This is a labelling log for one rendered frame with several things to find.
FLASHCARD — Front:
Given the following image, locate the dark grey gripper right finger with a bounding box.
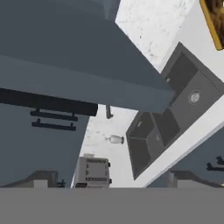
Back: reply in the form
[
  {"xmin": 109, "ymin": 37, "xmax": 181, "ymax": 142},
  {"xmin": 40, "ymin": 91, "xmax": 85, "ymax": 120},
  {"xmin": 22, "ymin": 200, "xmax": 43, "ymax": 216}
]
[{"xmin": 167, "ymin": 170, "xmax": 224, "ymax": 189}]

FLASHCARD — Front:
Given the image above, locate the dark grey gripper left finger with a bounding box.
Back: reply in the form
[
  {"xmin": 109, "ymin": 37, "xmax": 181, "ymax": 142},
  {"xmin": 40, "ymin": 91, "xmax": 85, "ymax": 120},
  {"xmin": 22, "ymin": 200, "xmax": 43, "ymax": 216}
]
[{"xmin": 0, "ymin": 170, "xmax": 60, "ymax": 189}]

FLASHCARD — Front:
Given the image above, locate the blue-grey drawer cabinet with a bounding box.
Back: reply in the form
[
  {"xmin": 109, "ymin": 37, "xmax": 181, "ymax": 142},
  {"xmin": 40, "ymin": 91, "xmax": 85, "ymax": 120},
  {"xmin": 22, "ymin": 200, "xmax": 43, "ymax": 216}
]
[{"xmin": 0, "ymin": 102, "xmax": 92, "ymax": 188}]

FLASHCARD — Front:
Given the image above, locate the blue-grey sink cabinet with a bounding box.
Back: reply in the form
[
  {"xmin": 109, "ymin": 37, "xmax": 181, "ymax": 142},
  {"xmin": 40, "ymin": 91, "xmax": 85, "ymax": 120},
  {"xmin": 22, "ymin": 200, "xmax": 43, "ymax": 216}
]
[{"xmin": 146, "ymin": 125, "xmax": 224, "ymax": 188}]

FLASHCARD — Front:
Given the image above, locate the blue-grey cabinet door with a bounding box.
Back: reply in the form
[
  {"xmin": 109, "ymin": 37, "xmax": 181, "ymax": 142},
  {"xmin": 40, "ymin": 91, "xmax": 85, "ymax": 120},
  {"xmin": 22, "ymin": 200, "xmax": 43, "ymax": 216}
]
[{"xmin": 0, "ymin": 0, "xmax": 177, "ymax": 115}]

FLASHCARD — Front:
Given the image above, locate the gold-rimmed brown tray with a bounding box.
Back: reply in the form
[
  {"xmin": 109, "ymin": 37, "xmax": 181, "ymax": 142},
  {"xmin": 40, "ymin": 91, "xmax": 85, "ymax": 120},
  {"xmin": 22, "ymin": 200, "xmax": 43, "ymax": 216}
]
[{"xmin": 199, "ymin": 0, "xmax": 224, "ymax": 53}]

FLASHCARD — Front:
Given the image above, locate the silver toaster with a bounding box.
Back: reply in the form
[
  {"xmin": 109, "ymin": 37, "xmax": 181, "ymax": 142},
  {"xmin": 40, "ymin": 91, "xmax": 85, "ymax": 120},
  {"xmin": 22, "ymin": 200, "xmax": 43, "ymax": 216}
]
[{"xmin": 72, "ymin": 153, "xmax": 113, "ymax": 189}]

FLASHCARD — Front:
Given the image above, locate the black long panel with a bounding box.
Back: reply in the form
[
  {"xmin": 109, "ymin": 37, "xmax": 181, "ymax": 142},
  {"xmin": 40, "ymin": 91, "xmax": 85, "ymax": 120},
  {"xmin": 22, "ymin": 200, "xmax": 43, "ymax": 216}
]
[{"xmin": 0, "ymin": 87, "xmax": 99, "ymax": 117}]

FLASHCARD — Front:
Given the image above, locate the dark grey sink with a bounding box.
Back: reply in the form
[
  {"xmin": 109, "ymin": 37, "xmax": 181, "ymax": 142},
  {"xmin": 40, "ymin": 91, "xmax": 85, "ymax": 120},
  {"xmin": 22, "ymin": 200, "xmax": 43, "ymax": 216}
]
[{"xmin": 125, "ymin": 41, "xmax": 224, "ymax": 180}]

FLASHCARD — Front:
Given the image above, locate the dark tap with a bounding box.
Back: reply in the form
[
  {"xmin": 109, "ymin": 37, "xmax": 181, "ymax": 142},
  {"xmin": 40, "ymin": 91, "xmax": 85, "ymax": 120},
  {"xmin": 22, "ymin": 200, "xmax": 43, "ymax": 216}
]
[{"xmin": 105, "ymin": 104, "xmax": 114, "ymax": 120}]

